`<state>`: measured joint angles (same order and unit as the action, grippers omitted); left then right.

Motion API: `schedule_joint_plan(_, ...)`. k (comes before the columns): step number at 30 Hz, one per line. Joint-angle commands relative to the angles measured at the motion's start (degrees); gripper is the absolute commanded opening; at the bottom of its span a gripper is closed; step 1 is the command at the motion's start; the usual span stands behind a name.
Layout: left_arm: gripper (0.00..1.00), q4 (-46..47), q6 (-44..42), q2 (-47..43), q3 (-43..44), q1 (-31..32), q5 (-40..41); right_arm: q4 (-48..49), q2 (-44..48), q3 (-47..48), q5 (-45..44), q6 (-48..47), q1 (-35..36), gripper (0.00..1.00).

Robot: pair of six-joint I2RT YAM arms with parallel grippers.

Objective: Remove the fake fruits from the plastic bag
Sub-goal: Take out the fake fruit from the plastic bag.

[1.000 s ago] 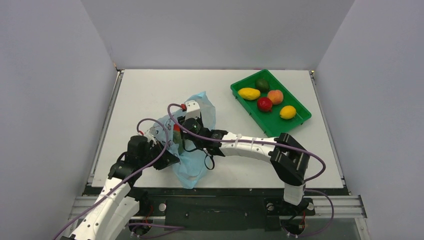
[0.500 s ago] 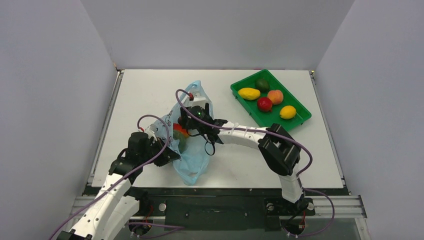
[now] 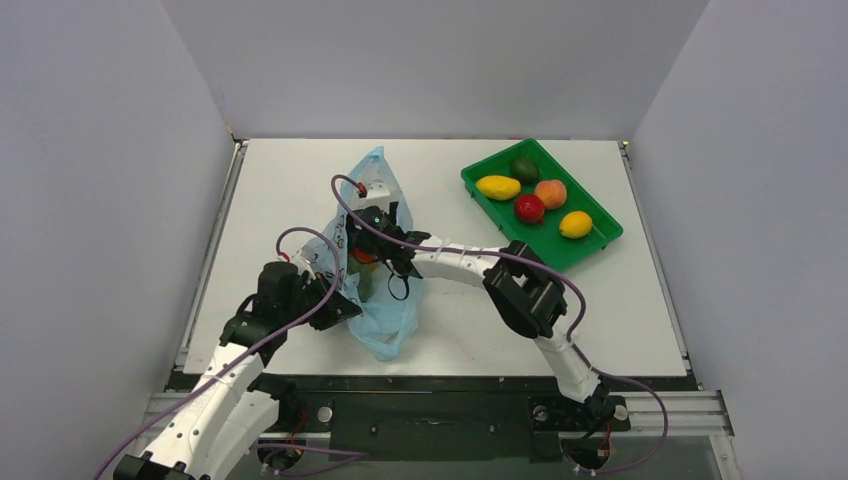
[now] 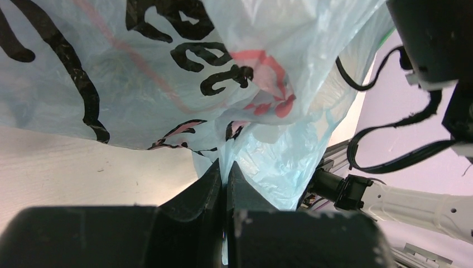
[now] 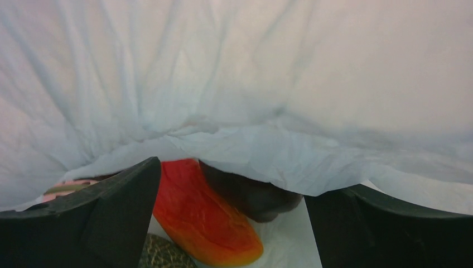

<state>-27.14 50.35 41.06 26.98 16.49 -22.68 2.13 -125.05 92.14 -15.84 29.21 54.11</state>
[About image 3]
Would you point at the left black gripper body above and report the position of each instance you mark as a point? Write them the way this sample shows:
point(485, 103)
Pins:
point(309, 291)

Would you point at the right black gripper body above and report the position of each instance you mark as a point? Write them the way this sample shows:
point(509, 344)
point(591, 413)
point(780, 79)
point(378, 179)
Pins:
point(370, 240)

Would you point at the light blue plastic bag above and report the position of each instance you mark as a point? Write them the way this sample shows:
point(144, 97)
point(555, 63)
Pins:
point(390, 316)

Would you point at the orange fake peach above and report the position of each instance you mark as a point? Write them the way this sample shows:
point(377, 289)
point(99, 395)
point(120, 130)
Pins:
point(553, 193)

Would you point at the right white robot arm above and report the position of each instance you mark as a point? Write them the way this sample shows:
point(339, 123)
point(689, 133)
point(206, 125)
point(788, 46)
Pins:
point(528, 295)

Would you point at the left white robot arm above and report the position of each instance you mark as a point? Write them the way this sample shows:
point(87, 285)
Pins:
point(235, 401)

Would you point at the green fake avocado in bag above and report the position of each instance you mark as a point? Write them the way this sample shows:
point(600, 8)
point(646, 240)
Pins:
point(363, 274)

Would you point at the red orange fake mango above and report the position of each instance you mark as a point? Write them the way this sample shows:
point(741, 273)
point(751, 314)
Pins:
point(364, 260)

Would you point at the yellow fake mango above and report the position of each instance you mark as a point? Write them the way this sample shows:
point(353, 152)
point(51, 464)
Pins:
point(498, 187)

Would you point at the red fake apple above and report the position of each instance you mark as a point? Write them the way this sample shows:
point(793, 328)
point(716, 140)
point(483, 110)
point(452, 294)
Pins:
point(529, 209)

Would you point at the dark green fake avocado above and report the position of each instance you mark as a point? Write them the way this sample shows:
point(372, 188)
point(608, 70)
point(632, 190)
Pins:
point(524, 170)

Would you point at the yellow fake lemon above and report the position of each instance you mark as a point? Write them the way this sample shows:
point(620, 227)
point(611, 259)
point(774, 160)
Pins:
point(576, 225)

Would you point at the green plastic tray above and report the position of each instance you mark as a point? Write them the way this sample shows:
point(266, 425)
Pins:
point(544, 239)

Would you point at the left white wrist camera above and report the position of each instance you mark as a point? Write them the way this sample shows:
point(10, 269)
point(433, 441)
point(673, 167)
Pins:
point(303, 265)

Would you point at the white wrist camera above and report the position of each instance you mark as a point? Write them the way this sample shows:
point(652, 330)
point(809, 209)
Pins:
point(378, 193)
point(303, 265)

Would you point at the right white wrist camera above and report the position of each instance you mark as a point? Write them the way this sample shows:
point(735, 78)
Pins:
point(378, 193)

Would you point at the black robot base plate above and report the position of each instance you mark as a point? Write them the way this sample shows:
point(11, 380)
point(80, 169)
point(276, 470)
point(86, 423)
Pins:
point(404, 445)

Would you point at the aluminium frame rail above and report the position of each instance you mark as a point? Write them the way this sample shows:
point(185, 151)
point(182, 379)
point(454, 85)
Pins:
point(677, 413)

